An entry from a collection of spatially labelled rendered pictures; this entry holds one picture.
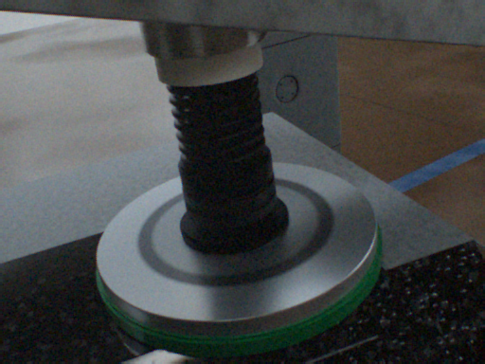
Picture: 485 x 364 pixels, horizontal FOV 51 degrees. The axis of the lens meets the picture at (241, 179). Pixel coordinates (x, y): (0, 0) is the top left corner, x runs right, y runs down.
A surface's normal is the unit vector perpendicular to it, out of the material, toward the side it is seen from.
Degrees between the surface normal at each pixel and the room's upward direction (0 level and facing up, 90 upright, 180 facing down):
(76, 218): 0
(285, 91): 90
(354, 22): 90
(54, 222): 0
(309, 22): 90
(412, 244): 0
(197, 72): 90
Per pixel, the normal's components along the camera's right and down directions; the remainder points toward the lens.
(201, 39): 0.04, 0.45
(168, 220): -0.13, -0.88
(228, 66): 0.41, 0.37
